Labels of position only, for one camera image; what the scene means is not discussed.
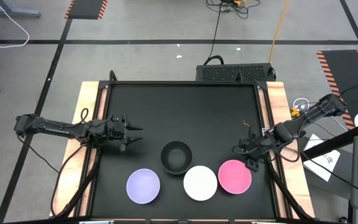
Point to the pink ridged bowl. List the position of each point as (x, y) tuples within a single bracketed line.
[(233, 177)]

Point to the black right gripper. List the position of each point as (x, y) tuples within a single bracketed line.
[(256, 144)]

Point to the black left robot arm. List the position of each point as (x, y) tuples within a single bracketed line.
[(51, 128)]

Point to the white paper sheet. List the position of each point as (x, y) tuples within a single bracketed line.
[(322, 168)]

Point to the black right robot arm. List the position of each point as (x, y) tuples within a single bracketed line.
[(309, 116)]

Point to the purple ridged bowl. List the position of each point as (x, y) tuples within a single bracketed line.
[(143, 186)]

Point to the black diagonal frame strut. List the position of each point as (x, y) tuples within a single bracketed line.
[(78, 192), (287, 193)]

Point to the black hazard-striped floor mat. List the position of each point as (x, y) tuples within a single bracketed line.
[(87, 9), (346, 77)]

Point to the black computer case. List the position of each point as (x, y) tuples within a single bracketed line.
[(228, 73)]

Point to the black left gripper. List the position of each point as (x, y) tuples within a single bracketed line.
[(115, 129)]

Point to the white ridged bowl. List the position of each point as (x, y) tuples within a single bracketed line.
[(200, 183)]

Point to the black ridged bowl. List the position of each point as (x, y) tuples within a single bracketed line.
[(163, 161), (176, 157)]

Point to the black desk beam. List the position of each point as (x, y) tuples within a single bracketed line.
[(354, 132)]

